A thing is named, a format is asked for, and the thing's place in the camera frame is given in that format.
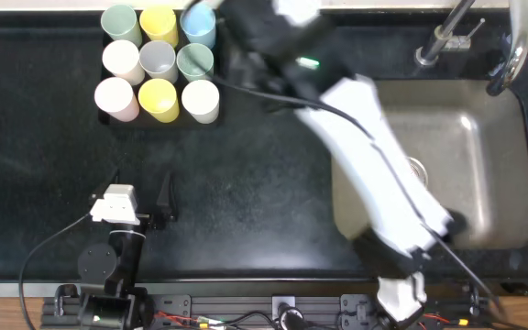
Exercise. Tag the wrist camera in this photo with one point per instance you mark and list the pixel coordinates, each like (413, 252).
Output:
(298, 10)
(115, 204)

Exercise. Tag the steel tap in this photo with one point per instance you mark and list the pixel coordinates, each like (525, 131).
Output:
(433, 46)

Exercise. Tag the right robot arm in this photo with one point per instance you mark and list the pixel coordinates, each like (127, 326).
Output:
(374, 165)

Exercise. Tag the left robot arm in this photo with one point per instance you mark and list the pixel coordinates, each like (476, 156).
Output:
(126, 256)

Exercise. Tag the pink cup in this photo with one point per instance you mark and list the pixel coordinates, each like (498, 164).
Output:
(113, 96)
(121, 58)

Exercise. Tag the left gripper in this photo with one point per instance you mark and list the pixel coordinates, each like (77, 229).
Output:
(150, 221)

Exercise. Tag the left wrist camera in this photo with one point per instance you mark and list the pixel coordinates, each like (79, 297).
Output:
(115, 204)

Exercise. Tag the blue cup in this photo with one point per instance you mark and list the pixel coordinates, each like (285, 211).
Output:
(197, 27)

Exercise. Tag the green cup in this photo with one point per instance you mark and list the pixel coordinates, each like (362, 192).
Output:
(119, 20)
(195, 62)

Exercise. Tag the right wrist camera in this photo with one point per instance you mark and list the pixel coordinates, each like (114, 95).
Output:
(298, 10)

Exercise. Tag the grey cup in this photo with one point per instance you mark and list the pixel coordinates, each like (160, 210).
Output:
(157, 57)

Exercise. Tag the mounting rail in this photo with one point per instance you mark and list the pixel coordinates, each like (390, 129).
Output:
(236, 307)

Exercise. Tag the steel sink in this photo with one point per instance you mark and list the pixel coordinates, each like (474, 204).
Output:
(488, 160)

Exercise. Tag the white cup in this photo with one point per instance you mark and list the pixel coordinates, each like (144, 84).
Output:
(200, 98)

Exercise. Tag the yellow cup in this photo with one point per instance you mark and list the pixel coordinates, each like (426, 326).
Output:
(158, 23)
(157, 97)

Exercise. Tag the black tray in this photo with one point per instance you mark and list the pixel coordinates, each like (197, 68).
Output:
(200, 124)

